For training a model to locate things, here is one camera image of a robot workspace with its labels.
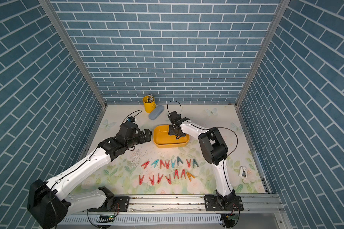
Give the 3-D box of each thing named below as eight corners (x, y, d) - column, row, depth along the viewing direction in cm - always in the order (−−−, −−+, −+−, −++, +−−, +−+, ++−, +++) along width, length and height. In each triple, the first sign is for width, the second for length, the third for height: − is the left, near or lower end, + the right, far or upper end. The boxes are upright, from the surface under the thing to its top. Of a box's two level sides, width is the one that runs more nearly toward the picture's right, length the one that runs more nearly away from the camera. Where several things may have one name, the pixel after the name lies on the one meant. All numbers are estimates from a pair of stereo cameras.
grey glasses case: (148, 118, 114) (147, 115, 112) (158, 106, 123) (158, 103, 120) (153, 121, 113) (153, 118, 110) (164, 109, 121) (164, 106, 119)
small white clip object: (239, 176, 86) (240, 174, 84) (239, 167, 89) (240, 165, 87) (245, 178, 85) (246, 176, 83) (245, 168, 89) (246, 167, 87)
